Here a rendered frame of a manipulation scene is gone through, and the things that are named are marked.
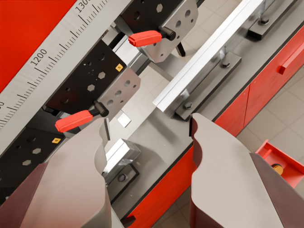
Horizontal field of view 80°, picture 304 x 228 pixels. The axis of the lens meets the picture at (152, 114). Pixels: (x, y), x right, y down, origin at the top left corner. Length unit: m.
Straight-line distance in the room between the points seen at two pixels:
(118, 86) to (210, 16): 1.81
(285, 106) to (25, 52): 1.58
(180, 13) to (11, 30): 0.30
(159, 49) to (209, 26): 1.66
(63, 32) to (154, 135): 0.52
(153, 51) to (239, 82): 0.40
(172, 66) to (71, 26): 0.56
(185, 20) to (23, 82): 0.34
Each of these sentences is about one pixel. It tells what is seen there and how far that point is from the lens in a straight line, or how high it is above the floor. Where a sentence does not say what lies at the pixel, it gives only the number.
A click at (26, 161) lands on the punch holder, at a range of 0.45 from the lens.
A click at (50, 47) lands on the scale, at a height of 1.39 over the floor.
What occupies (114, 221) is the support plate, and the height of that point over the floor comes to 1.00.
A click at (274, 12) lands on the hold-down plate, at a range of 0.86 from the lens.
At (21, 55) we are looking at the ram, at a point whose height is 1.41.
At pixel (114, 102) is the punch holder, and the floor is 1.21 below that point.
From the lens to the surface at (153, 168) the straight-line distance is 0.72.
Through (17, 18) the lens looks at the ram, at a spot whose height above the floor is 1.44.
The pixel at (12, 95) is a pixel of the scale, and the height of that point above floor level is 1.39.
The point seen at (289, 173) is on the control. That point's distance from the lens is 0.85.
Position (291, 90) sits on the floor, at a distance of 1.71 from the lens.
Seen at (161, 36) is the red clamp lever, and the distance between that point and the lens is 0.37.
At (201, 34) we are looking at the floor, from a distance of 2.03.
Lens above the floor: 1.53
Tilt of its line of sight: 60 degrees down
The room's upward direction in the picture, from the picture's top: 54 degrees counter-clockwise
